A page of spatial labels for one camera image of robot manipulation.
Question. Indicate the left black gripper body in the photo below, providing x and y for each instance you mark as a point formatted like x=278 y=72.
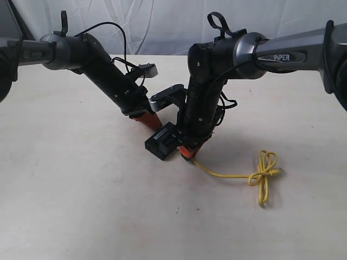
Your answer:
x=136 y=102

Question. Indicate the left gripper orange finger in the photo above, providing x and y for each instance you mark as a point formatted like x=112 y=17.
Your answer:
x=141 y=119
x=151 y=121

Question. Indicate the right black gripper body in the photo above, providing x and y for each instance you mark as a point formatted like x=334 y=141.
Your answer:
x=194 y=131

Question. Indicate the small black box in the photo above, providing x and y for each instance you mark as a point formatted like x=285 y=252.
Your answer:
x=163 y=142

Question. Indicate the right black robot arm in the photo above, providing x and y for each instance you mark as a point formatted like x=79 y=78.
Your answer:
x=250 y=55

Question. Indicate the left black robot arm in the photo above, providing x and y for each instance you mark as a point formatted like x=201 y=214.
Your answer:
x=83 y=55

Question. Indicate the grey backdrop curtain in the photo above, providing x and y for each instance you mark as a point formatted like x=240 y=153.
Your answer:
x=172 y=27

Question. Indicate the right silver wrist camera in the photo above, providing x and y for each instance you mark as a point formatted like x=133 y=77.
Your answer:
x=174 y=95

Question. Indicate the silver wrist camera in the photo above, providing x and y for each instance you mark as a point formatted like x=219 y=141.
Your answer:
x=148 y=70
x=174 y=95

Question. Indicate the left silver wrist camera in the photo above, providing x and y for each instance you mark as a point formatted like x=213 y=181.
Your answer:
x=148 y=70

